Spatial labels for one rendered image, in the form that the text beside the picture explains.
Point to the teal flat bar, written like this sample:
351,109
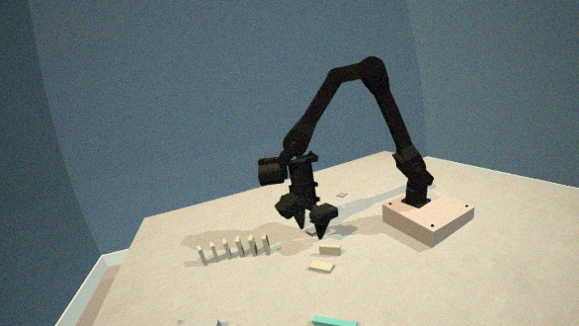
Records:
324,321

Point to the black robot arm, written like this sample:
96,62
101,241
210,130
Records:
408,160

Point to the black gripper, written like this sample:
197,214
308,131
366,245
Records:
320,215

